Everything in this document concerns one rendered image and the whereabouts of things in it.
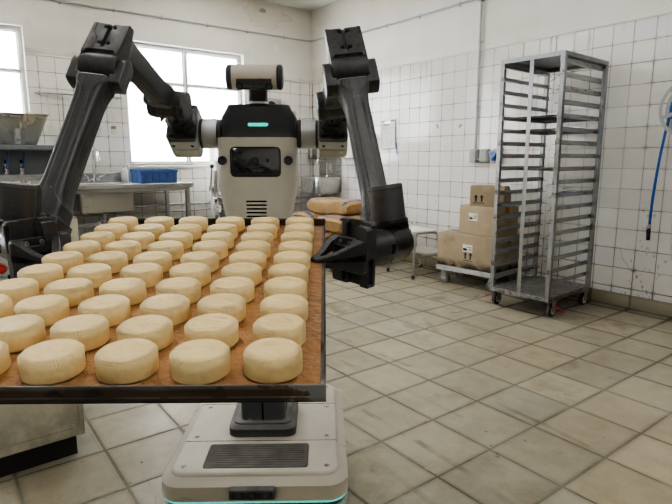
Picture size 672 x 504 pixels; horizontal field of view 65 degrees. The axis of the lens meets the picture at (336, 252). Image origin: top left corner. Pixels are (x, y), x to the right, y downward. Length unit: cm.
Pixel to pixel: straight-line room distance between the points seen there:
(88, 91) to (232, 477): 105
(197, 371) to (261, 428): 132
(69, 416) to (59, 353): 180
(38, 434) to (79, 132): 141
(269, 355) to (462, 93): 506
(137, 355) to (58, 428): 184
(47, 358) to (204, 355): 13
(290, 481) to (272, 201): 79
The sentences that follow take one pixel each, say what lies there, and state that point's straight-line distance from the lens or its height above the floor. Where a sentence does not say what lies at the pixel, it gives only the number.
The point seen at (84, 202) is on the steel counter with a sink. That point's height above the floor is 72.
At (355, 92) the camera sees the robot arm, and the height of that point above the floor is 124.
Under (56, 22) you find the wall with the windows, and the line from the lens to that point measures 620.
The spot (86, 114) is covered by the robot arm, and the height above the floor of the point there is 120.
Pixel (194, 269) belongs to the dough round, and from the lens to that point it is 68.
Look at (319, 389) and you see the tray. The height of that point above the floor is 94.
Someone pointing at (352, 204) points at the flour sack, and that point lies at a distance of 551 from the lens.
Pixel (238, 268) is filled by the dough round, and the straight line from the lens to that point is 67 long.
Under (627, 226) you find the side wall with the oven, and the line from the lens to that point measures 455.
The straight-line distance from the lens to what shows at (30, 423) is 228.
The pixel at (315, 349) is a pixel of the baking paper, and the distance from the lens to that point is 50.
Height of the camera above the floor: 111
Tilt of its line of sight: 10 degrees down
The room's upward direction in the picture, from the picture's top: straight up
